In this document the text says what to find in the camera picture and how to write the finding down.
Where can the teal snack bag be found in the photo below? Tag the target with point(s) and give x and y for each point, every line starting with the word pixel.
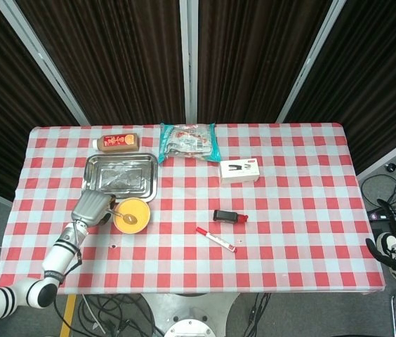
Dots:
pixel 187 142

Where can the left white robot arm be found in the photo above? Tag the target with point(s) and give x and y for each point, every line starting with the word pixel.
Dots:
pixel 55 259

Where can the dark brown curtain panel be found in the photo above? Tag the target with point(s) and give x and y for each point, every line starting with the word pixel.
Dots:
pixel 254 59
pixel 113 59
pixel 5 123
pixel 370 87

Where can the white and black sneaker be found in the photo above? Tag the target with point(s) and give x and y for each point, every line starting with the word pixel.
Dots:
pixel 387 242

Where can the red white checkered tablecloth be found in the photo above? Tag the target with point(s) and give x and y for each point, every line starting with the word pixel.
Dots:
pixel 289 228

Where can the brown drink bottle red label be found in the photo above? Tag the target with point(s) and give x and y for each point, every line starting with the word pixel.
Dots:
pixel 117 142

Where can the white stapler box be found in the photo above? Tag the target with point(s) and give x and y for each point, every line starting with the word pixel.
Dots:
pixel 239 171

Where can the yellow floor tape strip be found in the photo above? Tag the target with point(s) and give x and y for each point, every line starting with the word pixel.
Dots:
pixel 68 312

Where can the grey metal partition post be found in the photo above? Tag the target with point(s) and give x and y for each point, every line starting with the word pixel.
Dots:
pixel 310 59
pixel 43 61
pixel 188 59

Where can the rectangular stainless steel tray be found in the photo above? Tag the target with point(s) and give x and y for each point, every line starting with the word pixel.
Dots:
pixel 119 175

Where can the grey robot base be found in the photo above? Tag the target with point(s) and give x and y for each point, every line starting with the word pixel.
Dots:
pixel 191 314

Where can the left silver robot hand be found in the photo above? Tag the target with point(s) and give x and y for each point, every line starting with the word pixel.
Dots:
pixel 91 209

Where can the black round floor knob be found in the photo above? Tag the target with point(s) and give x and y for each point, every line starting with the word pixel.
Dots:
pixel 390 167

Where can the white bowl of yellow soup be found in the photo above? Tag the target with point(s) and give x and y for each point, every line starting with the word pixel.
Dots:
pixel 138 210

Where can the red and white marker pen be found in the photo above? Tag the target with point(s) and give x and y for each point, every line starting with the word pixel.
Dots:
pixel 215 239

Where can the metal spoon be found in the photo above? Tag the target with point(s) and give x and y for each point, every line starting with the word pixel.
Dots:
pixel 130 219

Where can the black ink bottle red cap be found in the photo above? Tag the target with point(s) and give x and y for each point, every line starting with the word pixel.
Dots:
pixel 224 215

